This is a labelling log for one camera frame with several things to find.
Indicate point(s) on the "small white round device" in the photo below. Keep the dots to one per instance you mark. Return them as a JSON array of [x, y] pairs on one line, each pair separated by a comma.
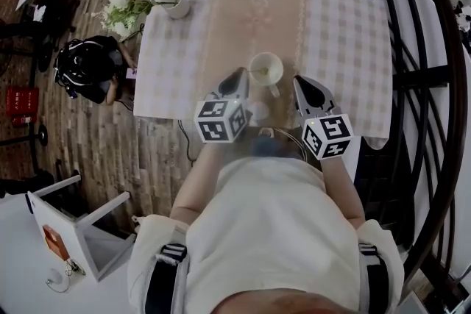
[[57, 277]]

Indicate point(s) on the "red box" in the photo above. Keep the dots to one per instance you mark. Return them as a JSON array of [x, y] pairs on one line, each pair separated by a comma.
[[22, 103]]

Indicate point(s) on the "red fire extinguisher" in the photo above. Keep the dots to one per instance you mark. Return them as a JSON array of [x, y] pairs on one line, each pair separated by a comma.
[[22, 120]]

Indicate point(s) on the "black metal railing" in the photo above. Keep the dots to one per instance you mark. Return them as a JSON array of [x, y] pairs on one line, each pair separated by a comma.
[[430, 84]]

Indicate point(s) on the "white cup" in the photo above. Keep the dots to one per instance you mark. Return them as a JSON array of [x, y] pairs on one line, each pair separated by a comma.
[[274, 77]]

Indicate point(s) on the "person's leg in jeans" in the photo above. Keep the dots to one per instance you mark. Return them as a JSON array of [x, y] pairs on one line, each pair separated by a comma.
[[270, 147]]

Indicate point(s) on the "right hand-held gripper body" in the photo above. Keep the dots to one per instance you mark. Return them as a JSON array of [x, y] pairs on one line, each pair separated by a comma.
[[327, 136]]

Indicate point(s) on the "white vase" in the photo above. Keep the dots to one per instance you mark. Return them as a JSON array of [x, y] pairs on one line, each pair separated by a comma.
[[177, 7]]

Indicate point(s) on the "large white table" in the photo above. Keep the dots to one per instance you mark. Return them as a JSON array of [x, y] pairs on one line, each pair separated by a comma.
[[33, 268]]

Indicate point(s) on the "table with checkered cloth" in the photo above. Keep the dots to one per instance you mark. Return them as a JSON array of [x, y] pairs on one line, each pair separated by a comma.
[[184, 66]]

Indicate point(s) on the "orange box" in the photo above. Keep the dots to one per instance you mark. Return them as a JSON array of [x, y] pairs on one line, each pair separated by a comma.
[[55, 242]]

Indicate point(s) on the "person's right forearm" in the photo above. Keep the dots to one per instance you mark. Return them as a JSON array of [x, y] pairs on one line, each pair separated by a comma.
[[342, 191]]

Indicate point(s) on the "person's torso in white top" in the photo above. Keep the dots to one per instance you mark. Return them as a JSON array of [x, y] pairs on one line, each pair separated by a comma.
[[272, 231]]

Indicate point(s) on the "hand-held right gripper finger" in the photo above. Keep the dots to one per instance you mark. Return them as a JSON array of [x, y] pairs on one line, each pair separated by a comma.
[[320, 97], [301, 99]]

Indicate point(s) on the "white artificial flowers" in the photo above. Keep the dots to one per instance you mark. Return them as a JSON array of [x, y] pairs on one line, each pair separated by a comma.
[[119, 11]]

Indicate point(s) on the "black stand with round base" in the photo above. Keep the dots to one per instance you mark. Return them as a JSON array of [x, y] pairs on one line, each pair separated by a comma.
[[42, 135]]

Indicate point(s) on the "person's left forearm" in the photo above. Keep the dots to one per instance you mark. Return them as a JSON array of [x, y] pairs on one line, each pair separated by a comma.
[[195, 187]]

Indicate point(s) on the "person's light shoe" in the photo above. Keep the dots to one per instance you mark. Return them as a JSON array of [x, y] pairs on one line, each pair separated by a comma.
[[265, 132]]

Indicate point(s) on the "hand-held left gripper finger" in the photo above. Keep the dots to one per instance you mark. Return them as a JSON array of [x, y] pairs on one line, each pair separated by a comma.
[[229, 84], [245, 86]]

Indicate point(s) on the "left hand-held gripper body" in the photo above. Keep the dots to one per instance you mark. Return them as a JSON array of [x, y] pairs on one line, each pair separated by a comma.
[[217, 121]]

